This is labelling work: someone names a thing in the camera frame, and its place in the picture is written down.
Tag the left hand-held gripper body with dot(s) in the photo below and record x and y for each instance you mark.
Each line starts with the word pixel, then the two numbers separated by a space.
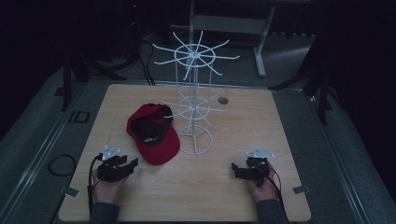
pixel 109 170

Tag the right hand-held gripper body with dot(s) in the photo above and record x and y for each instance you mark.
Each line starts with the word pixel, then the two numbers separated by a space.
pixel 257 169

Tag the red baseball cap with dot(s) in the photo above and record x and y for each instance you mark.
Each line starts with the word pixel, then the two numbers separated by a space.
pixel 162 146

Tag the person's left hand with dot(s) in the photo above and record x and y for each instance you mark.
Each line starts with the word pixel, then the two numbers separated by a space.
pixel 107 189

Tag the person's right hand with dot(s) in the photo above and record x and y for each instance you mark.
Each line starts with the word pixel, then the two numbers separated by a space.
pixel 264 189

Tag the grey tape piece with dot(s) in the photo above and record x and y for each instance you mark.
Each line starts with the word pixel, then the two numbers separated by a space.
pixel 302 189
pixel 70 191

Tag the grey table grommet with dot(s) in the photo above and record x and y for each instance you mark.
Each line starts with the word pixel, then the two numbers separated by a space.
pixel 223 100

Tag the black tripod stand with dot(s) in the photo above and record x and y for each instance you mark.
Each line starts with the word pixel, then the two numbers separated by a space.
pixel 322 90
pixel 66 84

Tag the black floor bracket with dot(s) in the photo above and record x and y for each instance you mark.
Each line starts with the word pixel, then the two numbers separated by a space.
pixel 73 117

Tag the white metal desk frame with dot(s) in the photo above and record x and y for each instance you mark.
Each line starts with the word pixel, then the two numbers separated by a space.
pixel 230 24

